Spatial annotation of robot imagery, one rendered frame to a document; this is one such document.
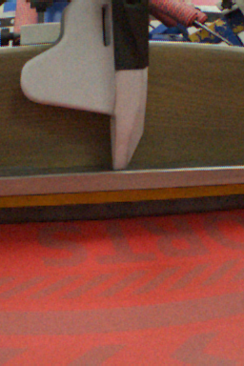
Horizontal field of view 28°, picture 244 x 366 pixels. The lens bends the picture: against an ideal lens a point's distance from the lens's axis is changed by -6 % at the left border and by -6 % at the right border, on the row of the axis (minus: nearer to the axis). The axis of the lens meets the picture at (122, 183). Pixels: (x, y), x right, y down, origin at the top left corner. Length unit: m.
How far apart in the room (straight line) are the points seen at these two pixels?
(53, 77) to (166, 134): 0.07
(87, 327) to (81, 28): 0.14
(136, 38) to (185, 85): 0.05
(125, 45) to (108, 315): 0.12
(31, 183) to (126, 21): 0.09
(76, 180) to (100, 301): 0.07
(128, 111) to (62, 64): 0.04
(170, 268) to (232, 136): 0.09
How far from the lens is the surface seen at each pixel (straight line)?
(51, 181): 0.25
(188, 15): 1.13
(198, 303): 0.21
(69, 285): 0.22
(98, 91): 0.24
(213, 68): 0.27
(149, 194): 0.29
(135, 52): 0.23
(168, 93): 0.26
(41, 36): 0.78
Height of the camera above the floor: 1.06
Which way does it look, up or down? 18 degrees down
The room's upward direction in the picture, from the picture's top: straight up
